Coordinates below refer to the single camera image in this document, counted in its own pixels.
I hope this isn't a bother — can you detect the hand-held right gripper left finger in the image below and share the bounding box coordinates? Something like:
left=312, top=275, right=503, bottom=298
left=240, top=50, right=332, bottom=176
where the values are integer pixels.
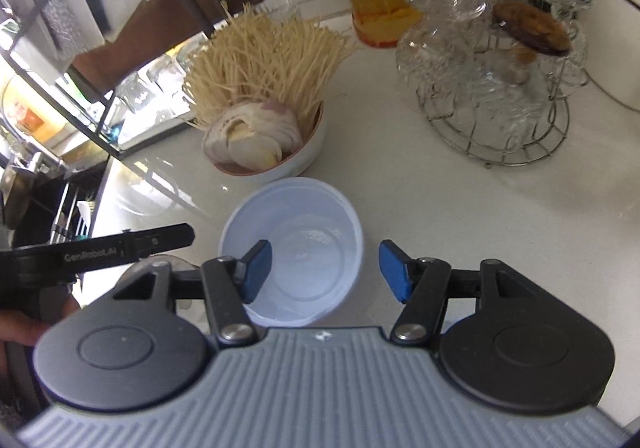
left=112, top=239, right=273, bottom=348

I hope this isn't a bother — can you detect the blue plastic bowl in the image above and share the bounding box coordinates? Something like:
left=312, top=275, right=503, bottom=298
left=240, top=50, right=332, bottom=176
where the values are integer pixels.
left=218, top=177, right=364, bottom=327

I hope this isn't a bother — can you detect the black kitchen sink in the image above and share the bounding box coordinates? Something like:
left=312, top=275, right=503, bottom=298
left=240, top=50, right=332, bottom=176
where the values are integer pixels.
left=0, top=162, right=112, bottom=250

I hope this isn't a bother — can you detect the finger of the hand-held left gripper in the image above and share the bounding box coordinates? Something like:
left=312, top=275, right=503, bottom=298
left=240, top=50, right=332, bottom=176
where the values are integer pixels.
left=124, top=222, right=196, bottom=261

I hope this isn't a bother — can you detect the orange detergent bottle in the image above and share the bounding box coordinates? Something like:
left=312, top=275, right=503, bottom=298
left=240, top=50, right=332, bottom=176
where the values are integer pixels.
left=0, top=77, right=67, bottom=145

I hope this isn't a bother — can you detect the wire glass rack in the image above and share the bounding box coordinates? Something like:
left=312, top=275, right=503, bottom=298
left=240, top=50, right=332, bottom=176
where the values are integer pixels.
left=414, top=28, right=594, bottom=170

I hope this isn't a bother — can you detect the white ceramic spoon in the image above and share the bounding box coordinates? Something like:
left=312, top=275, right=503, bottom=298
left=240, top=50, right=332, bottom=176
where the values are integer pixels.
left=74, top=200, right=94, bottom=230

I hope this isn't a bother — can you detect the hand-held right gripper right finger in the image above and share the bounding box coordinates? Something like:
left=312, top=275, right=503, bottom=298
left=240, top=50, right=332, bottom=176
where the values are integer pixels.
left=378, top=239, right=540, bottom=345

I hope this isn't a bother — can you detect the silvery rack holder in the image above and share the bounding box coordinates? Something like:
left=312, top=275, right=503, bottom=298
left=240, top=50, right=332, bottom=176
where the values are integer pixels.
left=9, top=0, right=107, bottom=65

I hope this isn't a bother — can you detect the white bowl with vegetables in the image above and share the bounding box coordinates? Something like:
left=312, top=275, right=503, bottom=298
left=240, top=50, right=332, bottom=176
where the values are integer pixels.
left=202, top=100, right=329, bottom=177

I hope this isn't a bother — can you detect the small drinking glass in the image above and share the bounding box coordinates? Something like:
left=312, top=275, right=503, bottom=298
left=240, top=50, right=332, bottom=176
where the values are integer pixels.
left=147, top=54, right=187, bottom=95
left=116, top=72, right=152, bottom=115

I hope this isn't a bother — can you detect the white electric cooking pot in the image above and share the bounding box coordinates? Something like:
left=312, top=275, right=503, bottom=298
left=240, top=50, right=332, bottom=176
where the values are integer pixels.
left=569, top=0, right=640, bottom=112

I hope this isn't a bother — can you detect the chrome kitchen faucet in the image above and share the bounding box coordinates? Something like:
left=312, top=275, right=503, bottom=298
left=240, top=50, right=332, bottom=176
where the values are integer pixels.
left=0, top=147, right=67, bottom=190

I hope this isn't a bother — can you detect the brown wooden coaster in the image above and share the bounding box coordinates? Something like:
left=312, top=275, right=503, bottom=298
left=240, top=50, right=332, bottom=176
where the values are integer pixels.
left=492, top=0, right=572, bottom=55

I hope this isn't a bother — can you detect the person's left hand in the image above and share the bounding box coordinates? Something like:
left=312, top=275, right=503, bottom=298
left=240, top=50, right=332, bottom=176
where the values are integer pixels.
left=0, top=297, right=82, bottom=345

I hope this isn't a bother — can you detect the garlic bulb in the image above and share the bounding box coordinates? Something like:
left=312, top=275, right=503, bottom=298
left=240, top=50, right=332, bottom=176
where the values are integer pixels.
left=204, top=97, right=304, bottom=167

